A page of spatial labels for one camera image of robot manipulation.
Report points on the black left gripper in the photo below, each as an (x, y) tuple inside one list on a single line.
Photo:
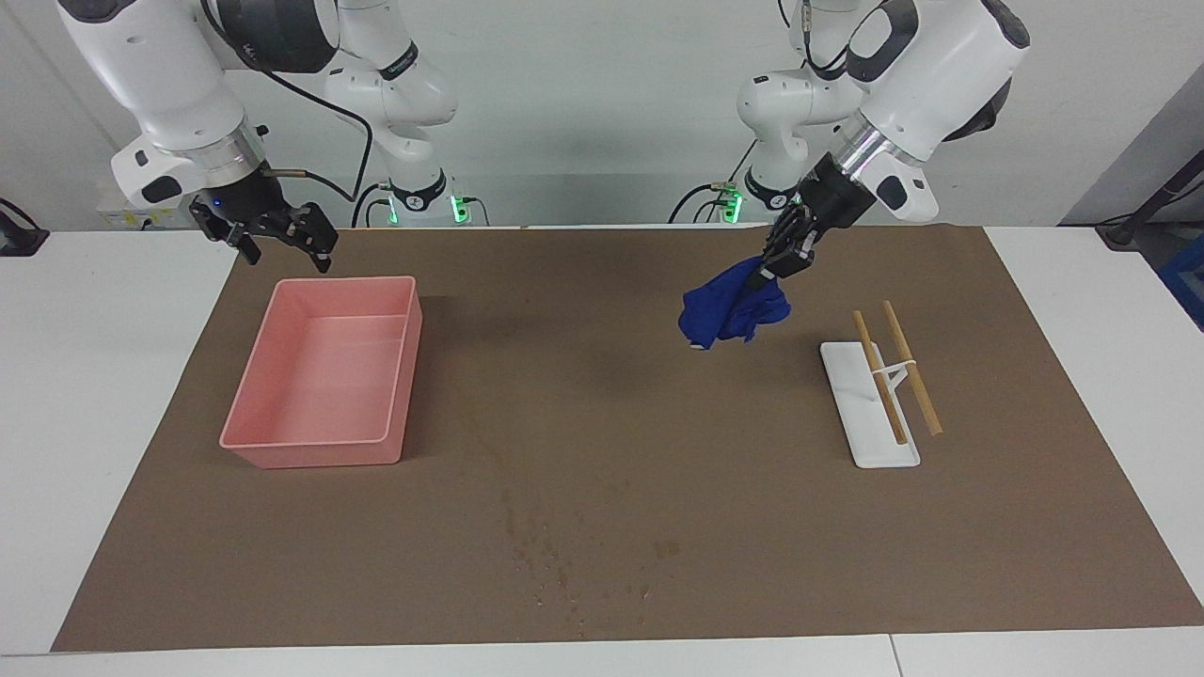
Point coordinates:
[(837, 197)]

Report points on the black metal stand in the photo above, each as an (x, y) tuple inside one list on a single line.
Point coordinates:
[(1133, 226)]

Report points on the pink plastic bin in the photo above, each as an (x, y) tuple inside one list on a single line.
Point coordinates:
[(320, 376)]

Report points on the brown table mat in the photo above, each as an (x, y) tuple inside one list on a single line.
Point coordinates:
[(621, 423)]

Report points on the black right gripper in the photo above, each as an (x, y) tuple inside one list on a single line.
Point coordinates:
[(252, 199)]

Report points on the blue towel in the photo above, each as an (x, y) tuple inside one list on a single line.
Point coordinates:
[(724, 306)]

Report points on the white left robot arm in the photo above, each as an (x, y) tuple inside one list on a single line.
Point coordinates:
[(931, 75)]

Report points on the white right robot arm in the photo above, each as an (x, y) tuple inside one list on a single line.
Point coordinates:
[(169, 75)]

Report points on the black table clamp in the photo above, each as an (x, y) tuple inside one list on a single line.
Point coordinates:
[(19, 240)]

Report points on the wooden rack rod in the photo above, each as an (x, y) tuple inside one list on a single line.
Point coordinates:
[(910, 367), (879, 376)]

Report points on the white wall box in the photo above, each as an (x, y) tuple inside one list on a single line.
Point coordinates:
[(122, 218)]

